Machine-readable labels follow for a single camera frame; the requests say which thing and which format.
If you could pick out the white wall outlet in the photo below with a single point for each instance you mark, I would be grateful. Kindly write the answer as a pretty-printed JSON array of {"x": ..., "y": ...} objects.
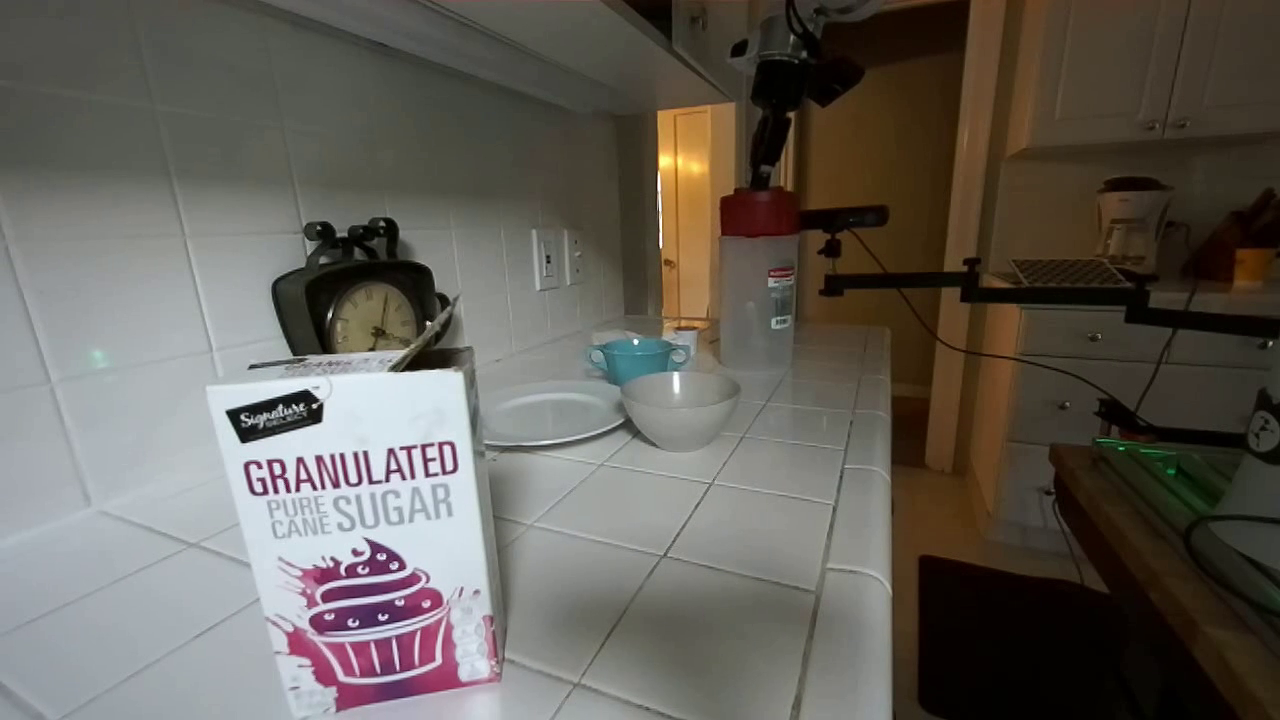
[{"x": 549, "y": 259}]

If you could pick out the black retro alarm clock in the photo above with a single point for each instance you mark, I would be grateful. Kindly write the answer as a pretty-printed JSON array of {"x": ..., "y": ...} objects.
[{"x": 372, "y": 314}]

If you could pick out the black perforated plate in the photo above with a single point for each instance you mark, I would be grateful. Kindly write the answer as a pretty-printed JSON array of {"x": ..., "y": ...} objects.
[{"x": 1073, "y": 275}]

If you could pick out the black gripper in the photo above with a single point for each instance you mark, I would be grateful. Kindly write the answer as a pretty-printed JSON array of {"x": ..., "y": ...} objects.
[{"x": 783, "y": 84}]

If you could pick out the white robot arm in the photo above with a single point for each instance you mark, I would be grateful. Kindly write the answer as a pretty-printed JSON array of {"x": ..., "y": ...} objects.
[{"x": 784, "y": 26}]

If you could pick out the white drawer cabinet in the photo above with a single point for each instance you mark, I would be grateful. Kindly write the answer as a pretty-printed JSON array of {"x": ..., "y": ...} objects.
[{"x": 1067, "y": 375}]

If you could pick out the green plastic object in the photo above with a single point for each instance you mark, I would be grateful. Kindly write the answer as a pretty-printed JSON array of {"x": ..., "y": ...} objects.
[{"x": 1162, "y": 466}]

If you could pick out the blue bowl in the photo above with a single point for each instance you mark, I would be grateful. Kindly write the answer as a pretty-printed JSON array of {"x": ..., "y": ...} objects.
[{"x": 637, "y": 356}]

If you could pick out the granulated sugar carton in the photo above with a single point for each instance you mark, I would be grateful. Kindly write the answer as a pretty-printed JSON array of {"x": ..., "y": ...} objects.
[{"x": 363, "y": 535}]

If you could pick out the brown wooden block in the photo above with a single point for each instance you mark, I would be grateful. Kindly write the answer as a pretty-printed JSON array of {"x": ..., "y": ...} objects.
[{"x": 1255, "y": 267}]

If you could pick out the clear plastic jug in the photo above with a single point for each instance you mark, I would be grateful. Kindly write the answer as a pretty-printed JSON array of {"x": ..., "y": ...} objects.
[{"x": 744, "y": 303}]

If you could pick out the dark floor mat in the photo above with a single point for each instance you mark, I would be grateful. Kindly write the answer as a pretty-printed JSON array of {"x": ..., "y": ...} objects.
[{"x": 1012, "y": 641}]

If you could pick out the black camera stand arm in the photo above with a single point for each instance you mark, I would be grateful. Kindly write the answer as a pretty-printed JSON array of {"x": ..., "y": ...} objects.
[{"x": 907, "y": 280}]

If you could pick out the white box black mark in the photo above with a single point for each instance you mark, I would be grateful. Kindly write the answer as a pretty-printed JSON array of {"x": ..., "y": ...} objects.
[{"x": 1262, "y": 492}]

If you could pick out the white overhead cabinet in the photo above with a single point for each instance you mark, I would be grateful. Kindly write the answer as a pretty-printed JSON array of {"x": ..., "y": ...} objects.
[{"x": 535, "y": 42}]

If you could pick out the black bar camera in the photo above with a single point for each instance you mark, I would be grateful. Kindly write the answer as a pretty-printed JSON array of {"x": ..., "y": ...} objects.
[{"x": 845, "y": 219}]

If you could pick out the red cup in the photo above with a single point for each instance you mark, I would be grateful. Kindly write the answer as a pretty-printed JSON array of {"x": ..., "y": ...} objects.
[{"x": 760, "y": 215}]

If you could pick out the white dinner plate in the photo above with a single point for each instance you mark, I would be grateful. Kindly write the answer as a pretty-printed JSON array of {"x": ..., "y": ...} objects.
[{"x": 545, "y": 412}]

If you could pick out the white ceramic bowl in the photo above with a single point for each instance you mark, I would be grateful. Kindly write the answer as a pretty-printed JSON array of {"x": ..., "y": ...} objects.
[{"x": 681, "y": 405}]

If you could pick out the lit panel door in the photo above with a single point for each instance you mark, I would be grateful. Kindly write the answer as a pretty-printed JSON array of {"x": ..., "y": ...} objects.
[{"x": 688, "y": 215}]

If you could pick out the brown wooden table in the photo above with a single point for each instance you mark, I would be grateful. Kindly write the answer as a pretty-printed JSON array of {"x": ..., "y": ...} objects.
[{"x": 1146, "y": 562}]

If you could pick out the white coffee maker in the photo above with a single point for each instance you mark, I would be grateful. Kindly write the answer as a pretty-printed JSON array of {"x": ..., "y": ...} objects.
[{"x": 1132, "y": 220}]

